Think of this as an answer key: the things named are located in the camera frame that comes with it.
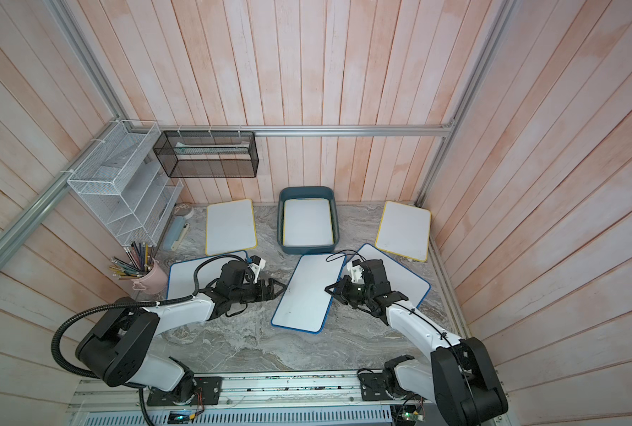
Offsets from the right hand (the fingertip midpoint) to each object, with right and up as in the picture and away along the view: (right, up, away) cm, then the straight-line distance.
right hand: (326, 287), depth 84 cm
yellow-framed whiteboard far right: (+37, +18, +33) cm, 53 cm away
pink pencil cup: (-58, +1, +3) cm, 59 cm away
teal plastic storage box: (-6, +35, +34) cm, 50 cm away
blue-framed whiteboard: (-53, +1, +11) cm, 54 cm away
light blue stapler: (-60, +18, +20) cm, 66 cm away
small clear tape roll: (-63, +28, +34) cm, 77 cm away
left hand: (-16, -2, +4) cm, 17 cm away
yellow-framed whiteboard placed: (-6, +22, +28) cm, 36 cm away
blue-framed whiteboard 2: (-7, -4, -4) cm, 9 cm away
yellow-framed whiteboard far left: (-41, +20, +31) cm, 55 cm away
